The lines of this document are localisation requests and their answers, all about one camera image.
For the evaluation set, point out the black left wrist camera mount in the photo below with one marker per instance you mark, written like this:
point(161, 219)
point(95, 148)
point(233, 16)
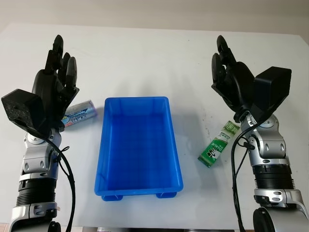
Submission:
point(17, 106)

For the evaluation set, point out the green toothpaste box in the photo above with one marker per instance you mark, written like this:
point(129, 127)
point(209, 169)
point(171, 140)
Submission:
point(214, 149)

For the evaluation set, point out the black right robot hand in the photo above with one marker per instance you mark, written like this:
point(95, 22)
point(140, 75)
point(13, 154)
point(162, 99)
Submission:
point(235, 82)

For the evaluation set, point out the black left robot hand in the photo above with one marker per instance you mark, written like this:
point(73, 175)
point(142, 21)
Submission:
point(47, 84)

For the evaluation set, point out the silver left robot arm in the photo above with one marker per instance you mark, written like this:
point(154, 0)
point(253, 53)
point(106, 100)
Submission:
point(36, 157)

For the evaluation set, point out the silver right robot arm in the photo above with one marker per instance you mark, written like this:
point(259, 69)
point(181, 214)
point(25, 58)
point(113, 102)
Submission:
point(268, 145)

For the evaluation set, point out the purple white bag roll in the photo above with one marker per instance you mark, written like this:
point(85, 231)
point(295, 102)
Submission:
point(79, 112)

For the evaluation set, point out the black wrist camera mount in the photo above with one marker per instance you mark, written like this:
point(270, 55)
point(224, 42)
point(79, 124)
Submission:
point(17, 106)
point(272, 89)

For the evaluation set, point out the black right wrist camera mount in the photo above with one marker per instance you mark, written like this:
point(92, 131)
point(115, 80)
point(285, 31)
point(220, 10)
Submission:
point(272, 89)

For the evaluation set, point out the blue plastic tray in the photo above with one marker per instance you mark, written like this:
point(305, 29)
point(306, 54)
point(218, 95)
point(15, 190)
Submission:
point(137, 145)

